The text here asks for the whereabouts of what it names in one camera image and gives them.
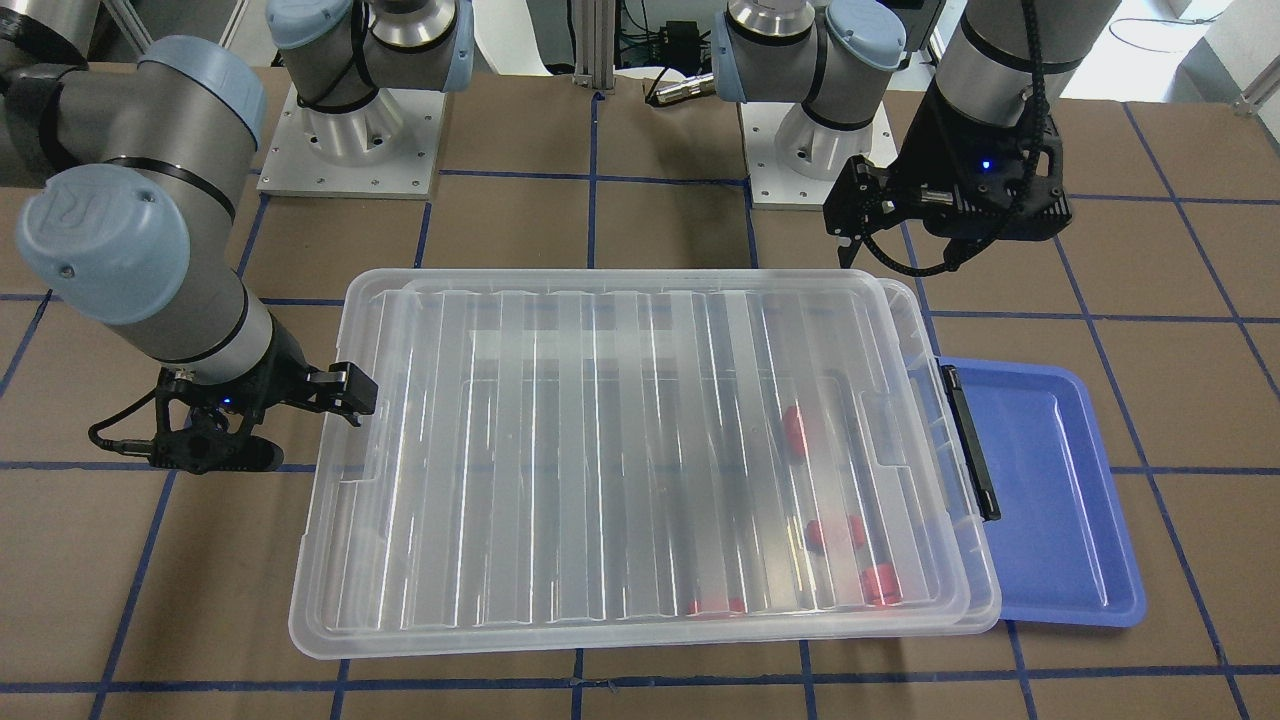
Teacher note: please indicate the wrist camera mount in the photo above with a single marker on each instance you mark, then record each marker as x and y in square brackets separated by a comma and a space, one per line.
[1000, 210]
[198, 428]

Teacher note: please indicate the black box latch handle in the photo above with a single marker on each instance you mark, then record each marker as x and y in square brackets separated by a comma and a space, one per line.
[975, 461]

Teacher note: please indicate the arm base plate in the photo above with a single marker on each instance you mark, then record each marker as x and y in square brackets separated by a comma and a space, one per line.
[386, 150]
[793, 162]

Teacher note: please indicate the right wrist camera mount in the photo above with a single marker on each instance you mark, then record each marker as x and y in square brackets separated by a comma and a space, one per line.
[198, 428]

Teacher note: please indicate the red block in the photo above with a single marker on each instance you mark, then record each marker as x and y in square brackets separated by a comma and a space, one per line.
[715, 607]
[879, 584]
[818, 536]
[794, 434]

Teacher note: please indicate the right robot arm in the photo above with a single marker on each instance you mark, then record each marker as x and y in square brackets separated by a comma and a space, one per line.
[138, 176]

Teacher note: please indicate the clear plastic storage box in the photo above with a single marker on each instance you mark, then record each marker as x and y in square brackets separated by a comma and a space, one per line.
[960, 500]

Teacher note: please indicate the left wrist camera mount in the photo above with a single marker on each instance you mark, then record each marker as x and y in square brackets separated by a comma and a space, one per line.
[1000, 210]

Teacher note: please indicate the clear plastic box lid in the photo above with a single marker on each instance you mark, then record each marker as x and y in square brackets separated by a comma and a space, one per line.
[620, 450]

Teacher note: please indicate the blue plastic tray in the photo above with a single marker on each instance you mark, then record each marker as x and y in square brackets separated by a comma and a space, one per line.
[1062, 549]

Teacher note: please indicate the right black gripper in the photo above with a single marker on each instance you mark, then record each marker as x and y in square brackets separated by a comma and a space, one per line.
[277, 378]

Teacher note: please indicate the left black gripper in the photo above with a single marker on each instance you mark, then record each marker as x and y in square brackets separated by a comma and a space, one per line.
[925, 150]

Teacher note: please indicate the aluminium frame post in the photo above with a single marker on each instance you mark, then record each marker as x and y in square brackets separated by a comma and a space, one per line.
[595, 26]

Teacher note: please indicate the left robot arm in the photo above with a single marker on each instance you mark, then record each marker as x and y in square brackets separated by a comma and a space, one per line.
[982, 158]

